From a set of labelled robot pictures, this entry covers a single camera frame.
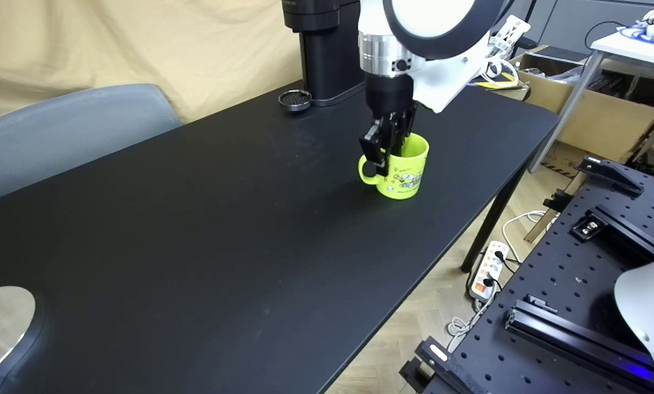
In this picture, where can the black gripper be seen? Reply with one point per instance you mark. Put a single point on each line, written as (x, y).
(390, 92)

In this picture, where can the lime green mug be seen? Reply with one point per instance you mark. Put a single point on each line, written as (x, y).
(405, 177)

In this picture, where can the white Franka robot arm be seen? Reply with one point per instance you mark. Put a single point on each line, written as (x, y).
(443, 22)

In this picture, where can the small black round dish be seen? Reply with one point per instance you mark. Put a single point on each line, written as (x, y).
(296, 102)

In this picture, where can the black coffee machine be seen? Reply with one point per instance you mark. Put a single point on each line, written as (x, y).
(326, 50)

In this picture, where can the black table leg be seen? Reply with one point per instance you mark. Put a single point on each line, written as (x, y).
(492, 220)

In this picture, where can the white power strip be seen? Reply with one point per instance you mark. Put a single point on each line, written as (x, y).
(489, 270)

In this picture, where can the cardboard box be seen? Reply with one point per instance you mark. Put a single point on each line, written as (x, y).
(602, 120)

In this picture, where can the black clamp on breadboard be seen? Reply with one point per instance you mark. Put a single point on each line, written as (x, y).
(612, 176)

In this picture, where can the black perforated breadboard base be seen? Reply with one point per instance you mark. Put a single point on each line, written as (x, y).
(559, 292)

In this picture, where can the white side table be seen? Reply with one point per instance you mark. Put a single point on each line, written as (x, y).
(634, 53)

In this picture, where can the beige backdrop cloth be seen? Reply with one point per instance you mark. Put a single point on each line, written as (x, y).
(122, 44)

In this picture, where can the grey chair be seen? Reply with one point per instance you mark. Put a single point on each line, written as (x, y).
(65, 132)

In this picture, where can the small black metal bracket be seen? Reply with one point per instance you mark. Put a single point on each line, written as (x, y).
(586, 225)

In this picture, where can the black aluminium rail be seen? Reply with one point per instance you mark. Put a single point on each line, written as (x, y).
(581, 339)

